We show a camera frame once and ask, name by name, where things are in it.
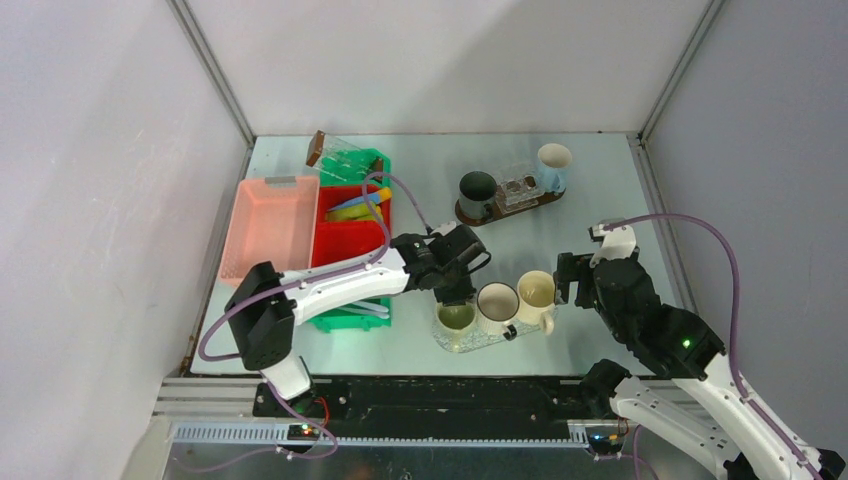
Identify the green mug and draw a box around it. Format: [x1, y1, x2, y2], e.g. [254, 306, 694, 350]
[435, 302, 477, 339]

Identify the white ribbed mug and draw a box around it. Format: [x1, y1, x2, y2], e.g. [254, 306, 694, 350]
[476, 282, 520, 341]

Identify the black mug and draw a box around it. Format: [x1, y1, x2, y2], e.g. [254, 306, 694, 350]
[459, 171, 497, 221]

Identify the cream mug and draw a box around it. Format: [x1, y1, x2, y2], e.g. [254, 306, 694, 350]
[516, 270, 556, 335]

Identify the clear textured oval tray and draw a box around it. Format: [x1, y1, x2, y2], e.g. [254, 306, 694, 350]
[431, 302, 556, 354]

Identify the clear acrylic holder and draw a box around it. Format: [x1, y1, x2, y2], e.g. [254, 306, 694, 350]
[495, 166, 544, 207]

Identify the light blue mug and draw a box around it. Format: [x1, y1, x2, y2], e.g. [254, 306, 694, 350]
[534, 143, 573, 194]

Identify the clear holder with brown ends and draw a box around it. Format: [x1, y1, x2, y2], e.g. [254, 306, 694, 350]
[305, 130, 389, 186]

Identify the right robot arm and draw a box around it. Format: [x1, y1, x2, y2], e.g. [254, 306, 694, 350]
[553, 252, 847, 479]

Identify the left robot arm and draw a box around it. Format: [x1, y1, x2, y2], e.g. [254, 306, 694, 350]
[222, 222, 491, 417]

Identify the brown wooden oval tray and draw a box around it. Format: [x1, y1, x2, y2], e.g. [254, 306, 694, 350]
[454, 192, 565, 227]

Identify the red plastic bin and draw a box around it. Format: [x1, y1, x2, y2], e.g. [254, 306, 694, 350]
[310, 185, 384, 267]

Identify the green bin with toothbrushes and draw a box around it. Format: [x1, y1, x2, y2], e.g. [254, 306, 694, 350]
[310, 297, 391, 333]

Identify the green bin at back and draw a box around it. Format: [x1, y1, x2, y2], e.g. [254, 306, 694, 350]
[315, 149, 391, 187]

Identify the pink perforated basket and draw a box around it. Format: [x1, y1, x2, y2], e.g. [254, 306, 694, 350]
[218, 176, 320, 287]

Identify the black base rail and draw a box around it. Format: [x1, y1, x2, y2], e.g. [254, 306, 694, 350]
[158, 374, 750, 452]

